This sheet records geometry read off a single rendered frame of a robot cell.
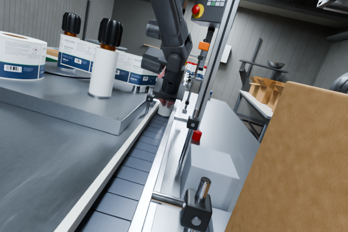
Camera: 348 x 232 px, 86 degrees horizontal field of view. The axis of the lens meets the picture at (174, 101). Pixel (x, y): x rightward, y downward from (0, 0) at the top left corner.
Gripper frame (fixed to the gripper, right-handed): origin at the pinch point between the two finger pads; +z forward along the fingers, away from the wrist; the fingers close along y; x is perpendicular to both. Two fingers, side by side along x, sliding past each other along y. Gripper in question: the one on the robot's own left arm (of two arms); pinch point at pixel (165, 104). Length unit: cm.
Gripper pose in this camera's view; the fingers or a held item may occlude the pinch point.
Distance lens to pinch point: 69.4
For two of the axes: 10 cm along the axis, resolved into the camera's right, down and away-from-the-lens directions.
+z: -1.9, 6.0, 7.8
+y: -9.6, -2.9, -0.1
